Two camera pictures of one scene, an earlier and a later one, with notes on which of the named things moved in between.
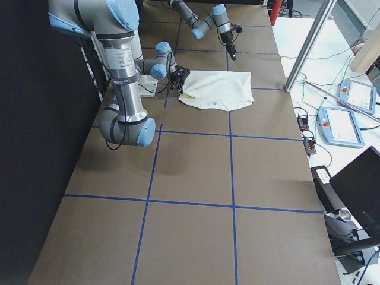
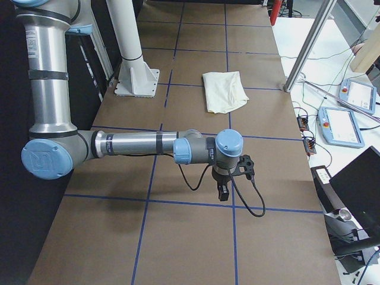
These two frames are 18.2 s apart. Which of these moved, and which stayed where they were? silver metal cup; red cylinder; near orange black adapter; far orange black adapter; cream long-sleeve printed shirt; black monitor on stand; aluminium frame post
Moved: cream long-sleeve printed shirt
Stayed: aluminium frame post; near orange black adapter; far orange black adapter; red cylinder; silver metal cup; black monitor on stand
